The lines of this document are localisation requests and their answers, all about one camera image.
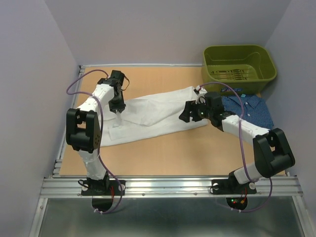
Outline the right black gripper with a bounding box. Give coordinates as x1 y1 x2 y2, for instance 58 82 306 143
177 98 213 123

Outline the white long sleeve shirt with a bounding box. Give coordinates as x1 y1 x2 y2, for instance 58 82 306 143
101 86 208 147

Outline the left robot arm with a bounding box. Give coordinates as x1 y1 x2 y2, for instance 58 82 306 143
66 77 125 195

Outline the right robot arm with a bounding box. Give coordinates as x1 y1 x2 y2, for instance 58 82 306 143
179 101 295 193

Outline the blue checked folded shirt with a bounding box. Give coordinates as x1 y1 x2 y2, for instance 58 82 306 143
222 95 274 129

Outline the green plastic tub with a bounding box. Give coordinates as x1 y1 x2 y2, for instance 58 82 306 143
201 44 277 95

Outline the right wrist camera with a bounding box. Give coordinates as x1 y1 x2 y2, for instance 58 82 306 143
204 91 223 110

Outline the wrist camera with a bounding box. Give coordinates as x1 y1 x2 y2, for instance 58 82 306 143
110 70 125 84
204 91 223 110

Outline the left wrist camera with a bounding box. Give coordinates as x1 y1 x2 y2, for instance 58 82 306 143
110 70 125 84

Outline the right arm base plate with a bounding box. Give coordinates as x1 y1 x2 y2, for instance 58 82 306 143
210 179 257 195

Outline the aluminium side rail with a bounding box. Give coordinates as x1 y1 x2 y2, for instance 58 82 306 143
51 65 85 178

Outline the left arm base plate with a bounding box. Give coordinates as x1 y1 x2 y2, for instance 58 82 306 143
78 179 126 196

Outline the aluminium front rail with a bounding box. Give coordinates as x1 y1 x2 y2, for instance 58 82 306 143
39 176 303 198

